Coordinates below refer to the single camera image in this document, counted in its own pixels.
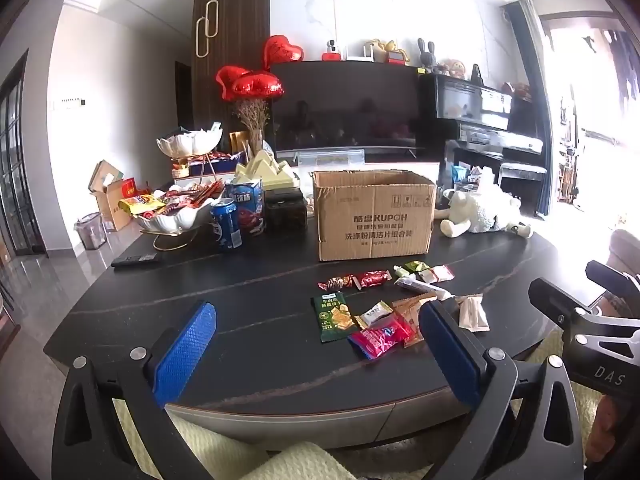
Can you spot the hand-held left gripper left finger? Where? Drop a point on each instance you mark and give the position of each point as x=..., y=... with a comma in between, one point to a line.
x=184, y=357

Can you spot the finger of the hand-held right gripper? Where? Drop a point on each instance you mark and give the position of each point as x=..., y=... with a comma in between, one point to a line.
x=557, y=302
x=612, y=275

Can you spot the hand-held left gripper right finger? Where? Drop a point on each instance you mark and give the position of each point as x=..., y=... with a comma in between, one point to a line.
x=448, y=357

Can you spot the beige snack packet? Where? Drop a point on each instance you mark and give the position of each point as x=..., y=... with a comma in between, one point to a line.
x=472, y=312

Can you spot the brown snack packet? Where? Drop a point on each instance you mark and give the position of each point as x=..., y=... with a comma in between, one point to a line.
x=407, y=310

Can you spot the pink snack packet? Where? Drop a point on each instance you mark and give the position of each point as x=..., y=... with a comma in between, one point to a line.
x=382, y=337

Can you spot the long white snack packet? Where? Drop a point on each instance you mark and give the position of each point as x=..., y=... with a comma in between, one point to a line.
x=420, y=287

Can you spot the white red snack packet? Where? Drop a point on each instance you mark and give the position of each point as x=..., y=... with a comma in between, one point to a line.
x=436, y=274

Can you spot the yellow white snack packet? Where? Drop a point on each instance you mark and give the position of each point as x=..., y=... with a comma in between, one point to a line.
x=374, y=315

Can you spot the small green snack packet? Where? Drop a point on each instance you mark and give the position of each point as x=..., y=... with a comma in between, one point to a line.
x=410, y=269

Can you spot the dark green cracker packet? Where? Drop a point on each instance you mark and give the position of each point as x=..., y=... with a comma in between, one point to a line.
x=331, y=316

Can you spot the striped red candy packet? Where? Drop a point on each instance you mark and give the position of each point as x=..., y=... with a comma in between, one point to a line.
x=335, y=282

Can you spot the brown cardboard box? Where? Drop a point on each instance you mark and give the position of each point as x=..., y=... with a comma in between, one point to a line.
x=375, y=220

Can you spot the person's right hand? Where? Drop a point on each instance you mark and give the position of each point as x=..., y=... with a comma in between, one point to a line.
x=604, y=425

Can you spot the cream knitted blanket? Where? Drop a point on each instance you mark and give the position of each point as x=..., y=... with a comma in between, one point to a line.
x=225, y=455

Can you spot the black remote control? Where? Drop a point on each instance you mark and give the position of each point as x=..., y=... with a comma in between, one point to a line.
x=135, y=260

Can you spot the white plush sheep toy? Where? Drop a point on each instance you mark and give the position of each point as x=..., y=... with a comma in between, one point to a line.
x=487, y=210

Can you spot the piano bench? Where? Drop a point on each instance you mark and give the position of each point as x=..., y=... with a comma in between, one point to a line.
x=522, y=172

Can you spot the blue soda can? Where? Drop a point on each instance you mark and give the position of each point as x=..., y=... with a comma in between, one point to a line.
x=226, y=225

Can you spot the white plastic bag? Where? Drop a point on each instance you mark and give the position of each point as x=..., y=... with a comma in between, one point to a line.
x=482, y=176

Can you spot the grey trash bin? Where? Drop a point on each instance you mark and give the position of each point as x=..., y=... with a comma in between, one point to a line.
x=91, y=232

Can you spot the blue snack bag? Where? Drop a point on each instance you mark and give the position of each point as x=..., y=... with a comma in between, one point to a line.
x=460, y=176

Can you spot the open cardboard box with papers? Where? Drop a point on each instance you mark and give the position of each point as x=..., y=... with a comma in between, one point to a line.
x=115, y=205

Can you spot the black tissue box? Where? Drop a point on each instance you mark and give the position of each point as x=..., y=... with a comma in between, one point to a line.
x=285, y=212

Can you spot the black upright piano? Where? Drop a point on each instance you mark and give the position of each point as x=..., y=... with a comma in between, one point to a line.
x=475, y=105

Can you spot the white shell tiered snack stand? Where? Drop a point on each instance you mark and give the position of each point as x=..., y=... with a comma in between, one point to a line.
x=187, y=142

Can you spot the gold brown gift bag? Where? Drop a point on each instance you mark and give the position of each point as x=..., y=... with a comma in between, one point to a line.
x=240, y=142

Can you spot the clear plastic container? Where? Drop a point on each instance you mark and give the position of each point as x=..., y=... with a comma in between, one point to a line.
x=330, y=160

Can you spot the dark blue curtain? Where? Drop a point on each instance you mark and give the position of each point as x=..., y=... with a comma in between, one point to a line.
x=525, y=60

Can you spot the black metronome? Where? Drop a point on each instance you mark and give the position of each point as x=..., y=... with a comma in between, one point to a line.
x=475, y=74

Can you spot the dried flower bouquet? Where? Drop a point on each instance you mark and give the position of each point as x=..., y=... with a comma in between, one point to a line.
x=252, y=120

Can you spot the plush toys on piano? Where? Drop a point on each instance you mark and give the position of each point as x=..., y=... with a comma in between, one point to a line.
x=452, y=67

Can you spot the black framed glass door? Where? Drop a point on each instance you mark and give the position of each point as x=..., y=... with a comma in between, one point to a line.
x=15, y=160

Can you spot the large black television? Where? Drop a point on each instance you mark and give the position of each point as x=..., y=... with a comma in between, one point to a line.
x=345, y=110

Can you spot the red heart foil balloon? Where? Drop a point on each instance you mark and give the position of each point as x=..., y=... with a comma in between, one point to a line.
x=227, y=80
x=282, y=52
x=260, y=87

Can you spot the grey bunny figure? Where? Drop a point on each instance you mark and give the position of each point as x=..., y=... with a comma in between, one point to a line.
x=425, y=52

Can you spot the gold ornament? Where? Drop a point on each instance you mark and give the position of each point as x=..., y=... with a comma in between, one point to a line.
x=387, y=47

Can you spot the white wall switch panel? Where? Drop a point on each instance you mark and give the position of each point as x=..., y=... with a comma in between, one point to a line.
x=70, y=103

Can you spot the white security camera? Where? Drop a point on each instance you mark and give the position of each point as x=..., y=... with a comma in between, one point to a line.
x=331, y=46

